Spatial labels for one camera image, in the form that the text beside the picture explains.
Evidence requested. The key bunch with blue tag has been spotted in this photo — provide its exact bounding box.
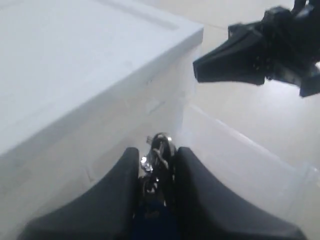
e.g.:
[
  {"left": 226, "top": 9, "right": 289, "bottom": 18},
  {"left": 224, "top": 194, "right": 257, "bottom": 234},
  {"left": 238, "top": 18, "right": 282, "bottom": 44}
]
[{"left": 130, "top": 132, "right": 181, "bottom": 240}]

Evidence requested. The white translucent drawer cabinet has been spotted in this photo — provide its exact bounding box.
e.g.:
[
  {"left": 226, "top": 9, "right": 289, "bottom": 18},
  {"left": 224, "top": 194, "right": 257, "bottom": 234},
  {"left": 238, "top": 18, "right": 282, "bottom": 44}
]
[{"left": 0, "top": 0, "right": 204, "bottom": 238}]

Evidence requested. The wide translucent drawer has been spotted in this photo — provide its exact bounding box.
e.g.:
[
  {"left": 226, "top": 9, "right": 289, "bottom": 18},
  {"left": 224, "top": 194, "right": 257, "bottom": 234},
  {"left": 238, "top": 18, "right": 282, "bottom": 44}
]
[{"left": 175, "top": 104, "right": 320, "bottom": 240}]

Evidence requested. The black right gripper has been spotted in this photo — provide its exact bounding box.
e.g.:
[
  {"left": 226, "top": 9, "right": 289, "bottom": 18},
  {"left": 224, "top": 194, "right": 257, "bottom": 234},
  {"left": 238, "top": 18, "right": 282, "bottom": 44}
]
[{"left": 193, "top": 0, "right": 320, "bottom": 98}]

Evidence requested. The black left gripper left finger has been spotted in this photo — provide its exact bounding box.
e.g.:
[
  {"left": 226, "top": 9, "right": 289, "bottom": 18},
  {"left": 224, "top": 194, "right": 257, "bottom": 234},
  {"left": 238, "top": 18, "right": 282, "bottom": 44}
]
[{"left": 18, "top": 147, "right": 139, "bottom": 240}]

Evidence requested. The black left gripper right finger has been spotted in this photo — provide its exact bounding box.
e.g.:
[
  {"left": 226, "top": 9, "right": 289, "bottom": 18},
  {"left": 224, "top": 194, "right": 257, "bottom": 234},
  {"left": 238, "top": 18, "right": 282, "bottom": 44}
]
[{"left": 174, "top": 147, "right": 307, "bottom": 240}]

